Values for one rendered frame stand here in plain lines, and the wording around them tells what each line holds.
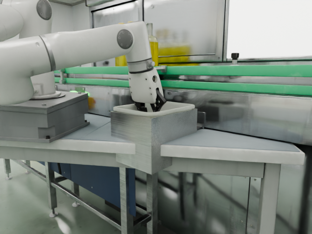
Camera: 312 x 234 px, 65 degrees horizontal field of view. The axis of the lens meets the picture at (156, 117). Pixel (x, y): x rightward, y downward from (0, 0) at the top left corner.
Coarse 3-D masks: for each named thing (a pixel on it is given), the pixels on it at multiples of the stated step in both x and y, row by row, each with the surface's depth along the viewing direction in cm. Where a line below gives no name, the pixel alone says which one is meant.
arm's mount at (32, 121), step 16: (64, 96) 84; (80, 96) 86; (0, 112) 70; (16, 112) 69; (32, 112) 68; (48, 112) 68; (64, 112) 76; (80, 112) 87; (0, 128) 71; (16, 128) 70; (32, 128) 69; (48, 128) 71; (64, 128) 77
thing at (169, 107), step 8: (128, 104) 80; (168, 104) 87; (176, 104) 84; (184, 104) 82; (192, 104) 80; (120, 112) 73; (128, 112) 69; (136, 112) 67; (144, 112) 65; (152, 112) 65; (160, 112) 66; (168, 112) 69; (176, 112) 73
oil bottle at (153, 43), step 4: (148, 36) 102; (152, 36) 102; (152, 40) 102; (156, 40) 104; (152, 44) 102; (156, 44) 104; (152, 48) 102; (156, 48) 104; (152, 52) 103; (156, 52) 105; (152, 56) 103; (156, 56) 105; (152, 60) 103; (156, 60) 105; (156, 64) 105
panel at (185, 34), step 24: (144, 0) 120; (168, 0) 111; (192, 0) 103; (216, 0) 96; (168, 24) 113; (192, 24) 104; (216, 24) 97; (168, 48) 114; (192, 48) 106; (216, 48) 98
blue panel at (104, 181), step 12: (72, 168) 138; (84, 168) 129; (96, 168) 121; (108, 168) 115; (132, 168) 103; (72, 180) 140; (84, 180) 131; (96, 180) 123; (108, 180) 116; (132, 180) 104; (96, 192) 125; (108, 192) 117; (132, 192) 105; (120, 204) 112; (132, 204) 106
